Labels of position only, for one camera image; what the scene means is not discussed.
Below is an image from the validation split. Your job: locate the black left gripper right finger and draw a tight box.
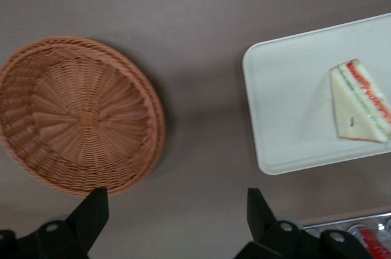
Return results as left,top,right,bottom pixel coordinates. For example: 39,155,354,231
235,188,375,259

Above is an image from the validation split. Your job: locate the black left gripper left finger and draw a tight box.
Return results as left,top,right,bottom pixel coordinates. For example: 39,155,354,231
0,187,110,259

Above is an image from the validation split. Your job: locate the triangular sandwich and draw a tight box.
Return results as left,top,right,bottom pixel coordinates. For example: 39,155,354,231
329,59,391,144

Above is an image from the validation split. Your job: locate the brown round wicker basket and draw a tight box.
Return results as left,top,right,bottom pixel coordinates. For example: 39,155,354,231
0,35,167,197

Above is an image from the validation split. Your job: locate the cream rectangular plastic tray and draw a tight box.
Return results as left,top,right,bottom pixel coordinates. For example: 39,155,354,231
243,13,391,176

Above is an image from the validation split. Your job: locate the clear acrylic bottle rack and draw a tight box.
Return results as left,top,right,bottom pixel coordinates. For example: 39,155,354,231
302,212,391,259

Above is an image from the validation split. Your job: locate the red cola bottle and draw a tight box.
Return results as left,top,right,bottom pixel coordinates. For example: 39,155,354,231
357,227,391,259

